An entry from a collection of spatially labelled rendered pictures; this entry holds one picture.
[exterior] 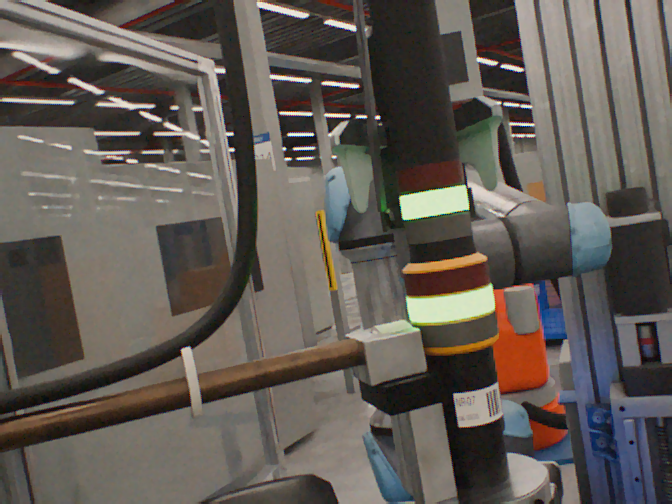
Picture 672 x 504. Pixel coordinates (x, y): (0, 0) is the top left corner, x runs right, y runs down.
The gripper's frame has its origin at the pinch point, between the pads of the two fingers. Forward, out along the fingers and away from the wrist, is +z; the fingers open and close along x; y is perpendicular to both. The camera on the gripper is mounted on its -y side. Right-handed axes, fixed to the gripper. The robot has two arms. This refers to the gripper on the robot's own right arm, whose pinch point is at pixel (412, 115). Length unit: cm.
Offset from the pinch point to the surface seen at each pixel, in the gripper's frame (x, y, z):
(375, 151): 2.2, 2.4, 8.0
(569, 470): -57, 165, -345
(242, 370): 9.7, 11.6, 13.1
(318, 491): 11.0, 24.7, -4.7
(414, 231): 0.9, 6.8, 9.1
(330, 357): 5.8, 11.9, 11.4
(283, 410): 118, 134, -433
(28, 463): 61, 33, -47
